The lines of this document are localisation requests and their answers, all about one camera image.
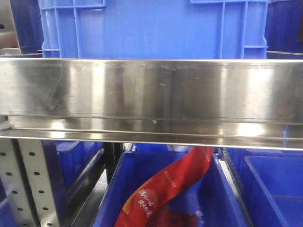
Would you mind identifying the stainless steel shelf beam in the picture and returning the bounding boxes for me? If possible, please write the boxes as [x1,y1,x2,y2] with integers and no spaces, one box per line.
[0,58,303,150]

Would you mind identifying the blue bin lower left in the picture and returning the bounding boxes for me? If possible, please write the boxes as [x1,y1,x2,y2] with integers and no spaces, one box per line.
[55,141,103,187]

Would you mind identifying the perforated metal shelf upright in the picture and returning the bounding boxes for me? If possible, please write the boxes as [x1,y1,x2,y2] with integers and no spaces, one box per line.
[0,139,60,227]

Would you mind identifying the dark blue bin upper right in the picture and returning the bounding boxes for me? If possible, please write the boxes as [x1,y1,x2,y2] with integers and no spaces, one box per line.
[265,0,303,53]

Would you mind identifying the red printed bag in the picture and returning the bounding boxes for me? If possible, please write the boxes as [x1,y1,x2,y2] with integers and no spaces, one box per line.
[115,146,214,227]

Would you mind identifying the blue bin lower centre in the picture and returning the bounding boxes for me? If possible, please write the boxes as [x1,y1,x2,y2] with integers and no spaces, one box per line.
[93,151,247,227]

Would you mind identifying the blue bin lower right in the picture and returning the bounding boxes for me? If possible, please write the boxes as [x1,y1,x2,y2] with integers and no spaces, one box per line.
[226,148,303,227]

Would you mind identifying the dark blue bin upper left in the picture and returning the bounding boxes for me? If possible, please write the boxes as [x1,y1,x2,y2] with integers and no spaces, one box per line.
[10,0,44,54]

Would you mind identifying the large blue crate upper shelf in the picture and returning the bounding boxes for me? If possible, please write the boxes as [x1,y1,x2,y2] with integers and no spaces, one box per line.
[39,0,268,59]

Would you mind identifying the dark blue bin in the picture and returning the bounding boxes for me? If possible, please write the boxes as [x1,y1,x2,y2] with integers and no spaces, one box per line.
[10,0,44,54]
[265,0,303,53]

